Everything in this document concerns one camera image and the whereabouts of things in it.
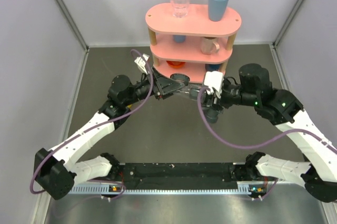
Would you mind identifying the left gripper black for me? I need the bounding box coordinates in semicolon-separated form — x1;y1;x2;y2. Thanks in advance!
124;67;185;106

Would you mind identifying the grey pvc tee fitting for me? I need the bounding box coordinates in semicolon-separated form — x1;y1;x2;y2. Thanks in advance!
203;110;219;124

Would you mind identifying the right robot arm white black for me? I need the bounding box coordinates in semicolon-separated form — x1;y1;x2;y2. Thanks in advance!
197;63;336;202

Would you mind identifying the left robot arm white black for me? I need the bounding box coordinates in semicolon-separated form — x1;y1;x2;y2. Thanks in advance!
33;67;190;200

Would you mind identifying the orange bowl bottom shelf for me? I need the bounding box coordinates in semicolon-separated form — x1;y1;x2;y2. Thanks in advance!
166;60;186;69

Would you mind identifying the dark blue cup bottom shelf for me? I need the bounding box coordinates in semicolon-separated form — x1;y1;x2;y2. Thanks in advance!
205;64;221;72

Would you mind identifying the pink three-tier shelf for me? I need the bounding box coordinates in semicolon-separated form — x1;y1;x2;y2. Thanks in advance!
145;3;242;83

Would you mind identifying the small blue cup middle shelf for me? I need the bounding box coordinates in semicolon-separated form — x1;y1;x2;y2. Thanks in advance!
173;35;186;43

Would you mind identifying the clear drinking glass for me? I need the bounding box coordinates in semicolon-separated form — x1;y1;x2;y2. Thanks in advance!
170;0;190;18

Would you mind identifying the tall blue plastic cup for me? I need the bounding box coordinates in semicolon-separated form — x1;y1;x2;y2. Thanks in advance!
208;0;229;22

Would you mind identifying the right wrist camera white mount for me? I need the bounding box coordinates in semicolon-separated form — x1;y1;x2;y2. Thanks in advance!
203;71;224;98

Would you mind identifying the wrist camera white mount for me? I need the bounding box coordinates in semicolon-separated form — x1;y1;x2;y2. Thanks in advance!
134;54;149;74
203;71;224;98

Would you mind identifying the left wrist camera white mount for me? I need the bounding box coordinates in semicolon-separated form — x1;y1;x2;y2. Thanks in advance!
134;54;149;74

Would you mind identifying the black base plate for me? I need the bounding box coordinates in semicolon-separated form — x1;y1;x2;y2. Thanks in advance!
115;162;261;190

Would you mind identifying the grey slotted cable duct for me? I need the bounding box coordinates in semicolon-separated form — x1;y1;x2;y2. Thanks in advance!
69;184;265;195

